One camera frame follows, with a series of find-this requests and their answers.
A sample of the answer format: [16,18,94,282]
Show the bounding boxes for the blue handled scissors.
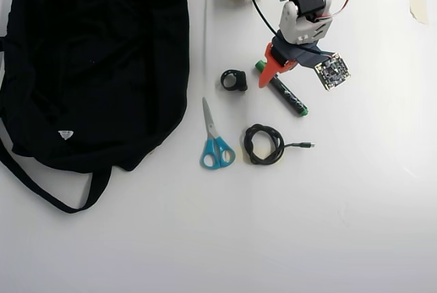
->
[199,96,237,171]

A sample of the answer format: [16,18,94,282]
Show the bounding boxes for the green black marker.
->
[253,60,310,118]

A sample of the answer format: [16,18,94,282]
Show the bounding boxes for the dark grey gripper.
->
[257,31,331,89]

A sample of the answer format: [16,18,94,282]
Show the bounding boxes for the bare camera circuit board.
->
[313,51,352,92]

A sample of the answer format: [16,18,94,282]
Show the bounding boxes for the coiled black USB cable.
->
[243,122,316,167]

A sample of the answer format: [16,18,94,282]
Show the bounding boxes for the beige masking tape piece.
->
[408,0,429,26]

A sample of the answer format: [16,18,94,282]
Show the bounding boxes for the black plastic ring clip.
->
[219,69,249,93]

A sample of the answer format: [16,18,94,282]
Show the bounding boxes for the black fabric bag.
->
[0,0,191,214]

